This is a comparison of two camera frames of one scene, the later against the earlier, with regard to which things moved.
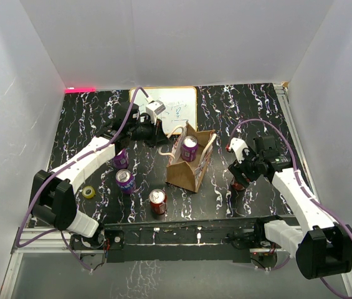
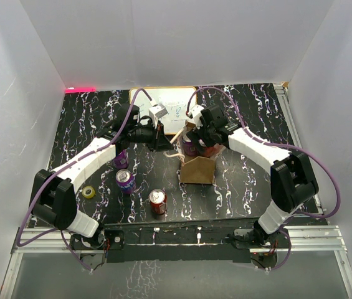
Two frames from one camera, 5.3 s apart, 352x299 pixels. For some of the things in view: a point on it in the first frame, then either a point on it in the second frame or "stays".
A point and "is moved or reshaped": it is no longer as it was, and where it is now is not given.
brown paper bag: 191,149 is moved or reshaped
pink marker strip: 80,90 stays
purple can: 121,161 stays
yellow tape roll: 90,195 stays
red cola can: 238,187 to 209,151
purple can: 126,181 stays
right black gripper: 237,169 to 197,134
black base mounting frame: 189,242 stays
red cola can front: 158,201 stays
